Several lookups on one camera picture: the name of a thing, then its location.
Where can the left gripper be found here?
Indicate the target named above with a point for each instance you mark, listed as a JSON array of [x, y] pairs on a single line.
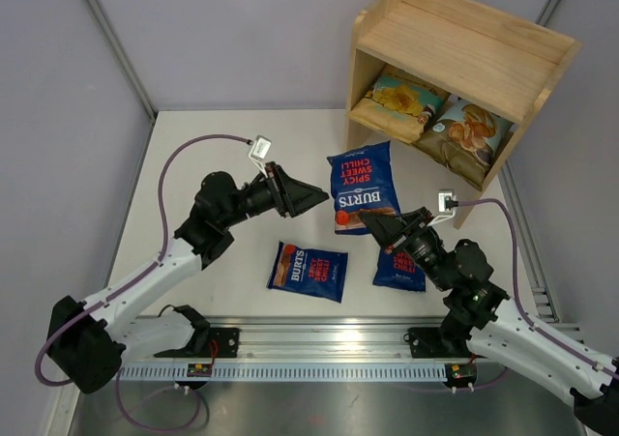
[[290, 196]]

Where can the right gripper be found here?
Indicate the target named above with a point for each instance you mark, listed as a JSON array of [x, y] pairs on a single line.
[[393, 230]]

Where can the blue Burts bag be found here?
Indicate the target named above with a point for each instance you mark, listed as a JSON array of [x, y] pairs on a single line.
[[309, 271], [399, 271], [362, 182]]

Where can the light blue cassava chips bag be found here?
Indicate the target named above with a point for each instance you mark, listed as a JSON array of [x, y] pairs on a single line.
[[465, 139]]

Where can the tan kettle chips bag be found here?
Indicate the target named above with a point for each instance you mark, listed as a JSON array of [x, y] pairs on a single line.
[[399, 104]]

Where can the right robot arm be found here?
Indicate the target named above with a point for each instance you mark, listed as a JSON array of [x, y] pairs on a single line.
[[487, 321]]

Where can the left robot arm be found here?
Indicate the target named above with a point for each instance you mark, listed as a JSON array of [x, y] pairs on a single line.
[[92, 339]]

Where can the wooden two-tier shelf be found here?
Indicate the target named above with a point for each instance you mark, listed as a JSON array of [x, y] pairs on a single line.
[[503, 63]]

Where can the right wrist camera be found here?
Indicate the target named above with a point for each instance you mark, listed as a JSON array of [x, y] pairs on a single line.
[[447, 206]]

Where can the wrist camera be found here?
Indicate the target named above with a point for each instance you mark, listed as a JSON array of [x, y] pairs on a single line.
[[447, 206], [258, 152]]

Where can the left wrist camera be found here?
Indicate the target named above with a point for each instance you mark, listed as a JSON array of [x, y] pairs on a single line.
[[258, 152]]

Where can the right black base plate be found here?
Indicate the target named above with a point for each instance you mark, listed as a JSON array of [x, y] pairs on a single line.
[[438, 343]]

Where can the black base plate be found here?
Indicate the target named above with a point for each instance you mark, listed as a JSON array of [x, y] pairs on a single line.
[[438, 343], [214, 342]]

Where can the aluminium mounting rail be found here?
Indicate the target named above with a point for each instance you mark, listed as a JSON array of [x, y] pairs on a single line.
[[328, 339]]

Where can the white slotted cable duct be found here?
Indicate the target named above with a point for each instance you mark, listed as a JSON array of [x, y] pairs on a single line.
[[286, 372]]

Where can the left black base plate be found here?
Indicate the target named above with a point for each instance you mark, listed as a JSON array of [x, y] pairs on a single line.
[[214, 342]]

